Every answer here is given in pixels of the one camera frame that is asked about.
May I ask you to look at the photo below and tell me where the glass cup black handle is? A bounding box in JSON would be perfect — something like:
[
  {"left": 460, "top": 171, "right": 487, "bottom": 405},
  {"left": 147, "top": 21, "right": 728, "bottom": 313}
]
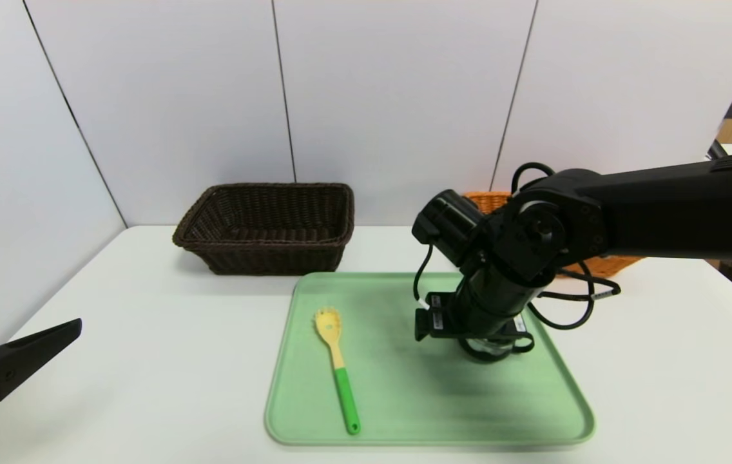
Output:
[{"left": 459, "top": 334, "right": 534, "bottom": 363}]

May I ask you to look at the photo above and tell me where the dark brown wicker basket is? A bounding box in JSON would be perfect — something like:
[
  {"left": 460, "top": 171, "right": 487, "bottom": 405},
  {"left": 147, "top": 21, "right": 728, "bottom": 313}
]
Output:
[{"left": 173, "top": 184, "right": 355, "bottom": 276}]

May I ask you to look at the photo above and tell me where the orange wicker basket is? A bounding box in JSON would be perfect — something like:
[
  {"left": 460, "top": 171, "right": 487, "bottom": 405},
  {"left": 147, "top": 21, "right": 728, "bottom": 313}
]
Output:
[{"left": 465, "top": 191, "right": 645, "bottom": 279}]

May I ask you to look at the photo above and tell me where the light green plastic tray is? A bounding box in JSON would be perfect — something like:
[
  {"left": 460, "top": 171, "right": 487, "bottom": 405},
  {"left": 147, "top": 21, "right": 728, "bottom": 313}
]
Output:
[{"left": 264, "top": 271, "right": 595, "bottom": 445}]

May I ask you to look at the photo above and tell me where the yellow pasta spoon green handle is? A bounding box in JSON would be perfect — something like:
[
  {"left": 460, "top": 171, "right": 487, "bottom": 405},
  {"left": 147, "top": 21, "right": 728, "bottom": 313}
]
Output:
[{"left": 314, "top": 307, "right": 361, "bottom": 434}]

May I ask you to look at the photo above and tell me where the short black right motor cable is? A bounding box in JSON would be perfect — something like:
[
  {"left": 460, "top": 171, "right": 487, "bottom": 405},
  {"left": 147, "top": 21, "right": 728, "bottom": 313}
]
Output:
[{"left": 413, "top": 245, "right": 434, "bottom": 305}]

